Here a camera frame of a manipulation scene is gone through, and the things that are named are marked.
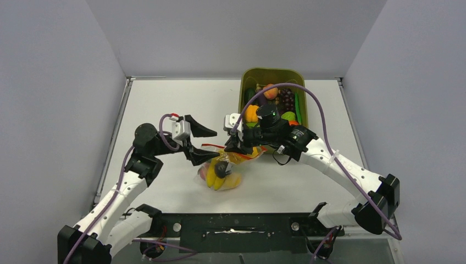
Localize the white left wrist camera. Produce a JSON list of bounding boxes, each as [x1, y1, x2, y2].
[[169, 115, 191, 144]]

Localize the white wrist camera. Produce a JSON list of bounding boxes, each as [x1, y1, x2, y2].
[[223, 113, 243, 141], [169, 115, 191, 144]]

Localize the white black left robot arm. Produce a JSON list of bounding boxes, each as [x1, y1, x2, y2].
[[57, 114, 219, 263]]

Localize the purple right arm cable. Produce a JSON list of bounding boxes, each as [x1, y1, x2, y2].
[[231, 82, 403, 264]]

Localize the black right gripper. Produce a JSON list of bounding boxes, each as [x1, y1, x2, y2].
[[224, 125, 276, 155]]

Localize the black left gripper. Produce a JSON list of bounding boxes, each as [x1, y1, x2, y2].
[[152, 117, 220, 164]]

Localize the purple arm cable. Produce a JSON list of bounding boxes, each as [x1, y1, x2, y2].
[[62, 113, 183, 264], [231, 82, 403, 264]]

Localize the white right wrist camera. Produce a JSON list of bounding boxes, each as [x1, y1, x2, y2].
[[223, 113, 243, 141]]

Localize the dark green toy avocado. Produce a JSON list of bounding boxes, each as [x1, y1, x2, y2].
[[243, 88, 256, 105]]

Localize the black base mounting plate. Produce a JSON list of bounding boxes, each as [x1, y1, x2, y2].
[[142, 213, 330, 254]]

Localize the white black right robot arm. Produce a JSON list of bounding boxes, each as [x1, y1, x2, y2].
[[224, 105, 400, 235]]

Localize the dark purple toy grapes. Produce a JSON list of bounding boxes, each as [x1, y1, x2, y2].
[[278, 88, 296, 112]]

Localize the orange toy bell pepper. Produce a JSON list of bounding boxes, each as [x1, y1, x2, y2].
[[243, 104, 259, 123]]

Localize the orange pink toy peach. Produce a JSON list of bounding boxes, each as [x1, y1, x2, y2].
[[262, 84, 278, 101]]

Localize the lime green toy fruit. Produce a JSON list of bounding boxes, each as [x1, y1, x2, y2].
[[281, 111, 297, 121]]

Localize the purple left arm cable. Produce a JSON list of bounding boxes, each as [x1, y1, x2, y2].
[[62, 113, 183, 264]]

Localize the clear zip bag orange zipper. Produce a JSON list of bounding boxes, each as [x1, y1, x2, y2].
[[196, 144, 266, 191]]

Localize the black toy fruit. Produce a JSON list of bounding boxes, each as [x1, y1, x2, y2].
[[214, 161, 231, 179]]

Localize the olive green plastic bin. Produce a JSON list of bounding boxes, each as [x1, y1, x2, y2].
[[238, 68, 309, 128]]

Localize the long green toy bean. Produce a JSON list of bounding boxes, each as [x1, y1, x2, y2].
[[294, 93, 302, 125]]

